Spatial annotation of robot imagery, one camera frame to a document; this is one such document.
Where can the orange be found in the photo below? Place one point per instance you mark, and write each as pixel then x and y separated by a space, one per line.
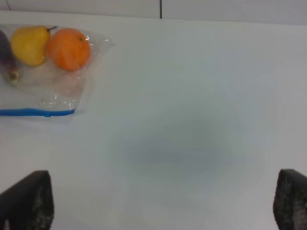
pixel 69 49

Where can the yellow pear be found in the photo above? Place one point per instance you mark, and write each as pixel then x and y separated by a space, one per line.
pixel 29 44

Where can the purple eggplant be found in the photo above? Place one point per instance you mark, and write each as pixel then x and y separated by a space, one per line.
pixel 8 65

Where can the clear zip bag blue strip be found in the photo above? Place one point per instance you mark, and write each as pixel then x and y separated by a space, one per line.
pixel 47 90

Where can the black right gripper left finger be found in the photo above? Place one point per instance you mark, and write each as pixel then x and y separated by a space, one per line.
pixel 28 204

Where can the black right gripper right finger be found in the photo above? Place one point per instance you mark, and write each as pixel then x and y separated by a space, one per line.
pixel 290 200

